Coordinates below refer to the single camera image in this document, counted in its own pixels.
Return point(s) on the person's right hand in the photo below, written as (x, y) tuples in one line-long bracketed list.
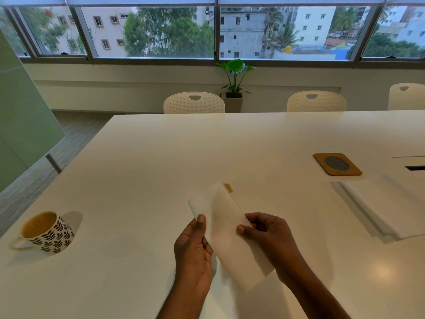
[(272, 242)]

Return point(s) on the person's left hand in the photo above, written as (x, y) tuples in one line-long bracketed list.
[(191, 255)]

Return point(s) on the person's right thumb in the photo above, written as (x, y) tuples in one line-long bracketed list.
[(252, 233)]

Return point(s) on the person's left thumb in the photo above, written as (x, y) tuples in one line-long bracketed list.
[(200, 227)]

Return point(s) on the white paper napkin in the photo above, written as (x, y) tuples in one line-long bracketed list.
[(232, 235)]

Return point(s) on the person's right forearm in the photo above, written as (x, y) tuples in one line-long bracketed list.
[(315, 292)]

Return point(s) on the person's left forearm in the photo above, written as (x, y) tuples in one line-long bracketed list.
[(184, 304)]

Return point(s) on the square cork coaster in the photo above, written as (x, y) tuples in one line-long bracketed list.
[(337, 164)]

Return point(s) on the white perforated chair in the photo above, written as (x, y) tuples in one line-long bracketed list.
[(194, 103), (406, 96), (316, 101)]

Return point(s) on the white square planter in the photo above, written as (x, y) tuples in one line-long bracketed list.
[(234, 102)]

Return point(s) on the stack of white paper napkins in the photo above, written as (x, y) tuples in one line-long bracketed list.
[(385, 205)]

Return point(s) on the leaf-patterned white coffee mug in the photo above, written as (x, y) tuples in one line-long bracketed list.
[(49, 237)]

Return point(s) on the green potted plant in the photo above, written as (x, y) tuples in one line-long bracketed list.
[(235, 74)]

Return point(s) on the coffee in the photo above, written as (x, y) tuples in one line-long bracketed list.
[(39, 224)]

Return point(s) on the frosted glass partition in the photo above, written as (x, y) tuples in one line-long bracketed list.
[(23, 126)]

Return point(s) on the metal partition post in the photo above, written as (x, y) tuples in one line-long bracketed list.
[(53, 162)]

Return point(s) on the aluminium window frame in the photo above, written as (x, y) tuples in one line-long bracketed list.
[(216, 33)]

